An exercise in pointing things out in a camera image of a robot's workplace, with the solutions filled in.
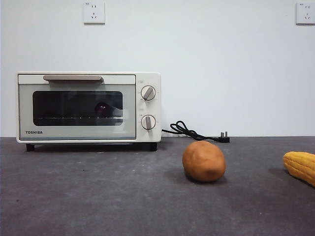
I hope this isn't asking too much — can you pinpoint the white wall socket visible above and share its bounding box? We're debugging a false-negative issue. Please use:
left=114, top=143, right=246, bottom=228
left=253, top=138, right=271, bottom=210
left=295, top=2, right=315, bottom=25
left=83, top=1, right=106, bottom=25

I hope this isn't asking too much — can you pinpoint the yellow corn cob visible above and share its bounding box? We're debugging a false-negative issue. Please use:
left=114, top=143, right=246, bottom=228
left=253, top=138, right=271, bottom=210
left=283, top=151, right=315, bottom=187

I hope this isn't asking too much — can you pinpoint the purple eggplant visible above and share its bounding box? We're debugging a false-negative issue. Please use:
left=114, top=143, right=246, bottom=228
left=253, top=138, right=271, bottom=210
left=94, top=100, right=114, bottom=117

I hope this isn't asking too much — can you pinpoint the beige oven knob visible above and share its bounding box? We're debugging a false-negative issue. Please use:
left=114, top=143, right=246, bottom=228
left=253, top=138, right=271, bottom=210
left=141, top=85, right=157, bottom=101
left=141, top=114, right=157, bottom=130

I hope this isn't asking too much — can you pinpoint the brown potato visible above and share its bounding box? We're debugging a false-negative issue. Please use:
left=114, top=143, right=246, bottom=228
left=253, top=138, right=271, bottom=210
left=182, top=140, right=226, bottom=183

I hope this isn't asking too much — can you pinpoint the white Toshiba toaster oven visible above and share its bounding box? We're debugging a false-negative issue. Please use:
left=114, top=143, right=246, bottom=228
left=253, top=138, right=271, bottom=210
left=16, top=71, right=162, bottom=152

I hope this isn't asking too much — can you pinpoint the black power cable with plug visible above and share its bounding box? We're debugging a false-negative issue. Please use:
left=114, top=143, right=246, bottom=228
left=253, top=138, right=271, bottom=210
left=161, top=120, right=231, bottom=144

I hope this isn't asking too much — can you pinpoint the glass oven door beige handle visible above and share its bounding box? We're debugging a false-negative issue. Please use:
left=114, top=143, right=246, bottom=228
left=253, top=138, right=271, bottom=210
left=18, top=74, right=137, bottom=141

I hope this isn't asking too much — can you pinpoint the metal wire oven rack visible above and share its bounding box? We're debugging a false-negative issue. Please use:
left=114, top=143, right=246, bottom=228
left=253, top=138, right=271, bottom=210
left=34, top=115, right=124, bottom=121

